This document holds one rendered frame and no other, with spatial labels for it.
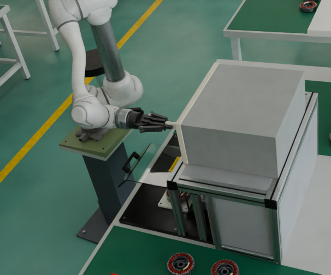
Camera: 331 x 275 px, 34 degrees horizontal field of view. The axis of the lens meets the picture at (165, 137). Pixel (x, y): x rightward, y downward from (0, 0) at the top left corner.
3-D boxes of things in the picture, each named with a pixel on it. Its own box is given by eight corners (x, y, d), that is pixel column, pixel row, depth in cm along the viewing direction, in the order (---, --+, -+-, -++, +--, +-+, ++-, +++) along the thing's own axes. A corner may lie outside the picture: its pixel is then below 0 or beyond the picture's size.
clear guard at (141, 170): (117, 187, 231) (114, 177, 227) (142, 150, 247) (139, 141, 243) (187, 201, 217) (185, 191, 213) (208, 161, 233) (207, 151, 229)
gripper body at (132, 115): (137, 120, 242) (155, 123, 238) (129, 132, 236) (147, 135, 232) (134, 107, 237) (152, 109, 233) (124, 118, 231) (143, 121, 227)
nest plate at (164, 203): (158, 206, 251) (157, 204, 250) (171, 184, 260) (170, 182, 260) (187, 213, 244) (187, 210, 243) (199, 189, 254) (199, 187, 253)
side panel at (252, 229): (216, 249, 228) (205, 196, 208) (218, 244, 230) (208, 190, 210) (281, 264, 216) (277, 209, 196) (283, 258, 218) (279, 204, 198)
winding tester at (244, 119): (183, 163, 218) (174, 124, 206) (219, 100, 247) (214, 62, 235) (278, 179, 202) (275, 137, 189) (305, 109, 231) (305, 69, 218)
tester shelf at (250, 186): (167, 189, 215) (165, 180, 212) (225, 91, 260) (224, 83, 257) (277, 210, 196) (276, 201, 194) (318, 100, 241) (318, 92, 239)
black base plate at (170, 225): (119, 223, 250) (118, 219, 248) (174, 136, 292) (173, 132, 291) (214, 245, 230) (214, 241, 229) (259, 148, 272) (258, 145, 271)
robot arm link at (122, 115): (117, 132, 239) (129, 134, 236) (112, 116, 233) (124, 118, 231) (127, 119, 245) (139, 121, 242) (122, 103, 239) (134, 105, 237)
